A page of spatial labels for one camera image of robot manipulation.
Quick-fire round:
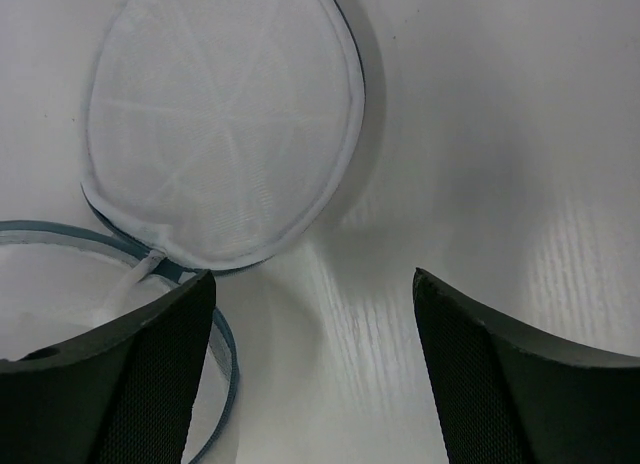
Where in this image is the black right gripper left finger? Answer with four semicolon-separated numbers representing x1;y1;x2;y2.
1;272;216;463

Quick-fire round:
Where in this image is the white mesh bag blue zipper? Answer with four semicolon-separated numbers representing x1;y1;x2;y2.
1;0;365;463

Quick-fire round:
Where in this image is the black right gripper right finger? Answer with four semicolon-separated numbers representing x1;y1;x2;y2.
413;269;639;463

